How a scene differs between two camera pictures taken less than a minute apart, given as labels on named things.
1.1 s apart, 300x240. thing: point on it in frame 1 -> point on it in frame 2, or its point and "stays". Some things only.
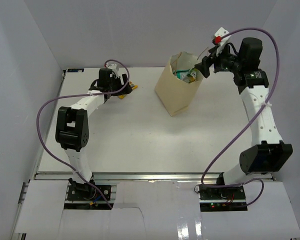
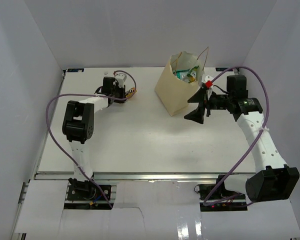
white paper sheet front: x=165 y=210 stays
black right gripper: x=204 y=66 -> x=197 y=115
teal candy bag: x=182 y=74 stays
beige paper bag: x=176 y=95 stays
